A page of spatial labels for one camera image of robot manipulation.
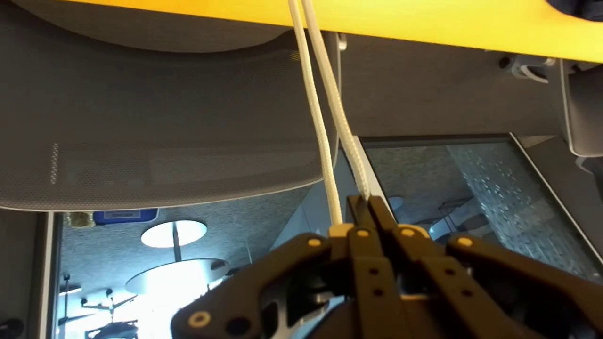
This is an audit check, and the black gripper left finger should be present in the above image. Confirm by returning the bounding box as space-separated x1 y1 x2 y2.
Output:
169 194 395 339

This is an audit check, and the wide grey chair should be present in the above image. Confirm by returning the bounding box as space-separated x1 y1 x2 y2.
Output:
0 0 353 214

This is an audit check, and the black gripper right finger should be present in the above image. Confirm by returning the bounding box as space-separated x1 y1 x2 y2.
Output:
367 194 603 339

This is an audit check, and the white rope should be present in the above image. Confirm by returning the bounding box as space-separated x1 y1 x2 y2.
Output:
286 0 384 237

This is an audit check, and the white round table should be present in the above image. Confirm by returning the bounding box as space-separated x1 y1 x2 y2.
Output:
137 216 210 250

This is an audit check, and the blue box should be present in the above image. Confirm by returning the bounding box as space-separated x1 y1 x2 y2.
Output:
92 209 159 226

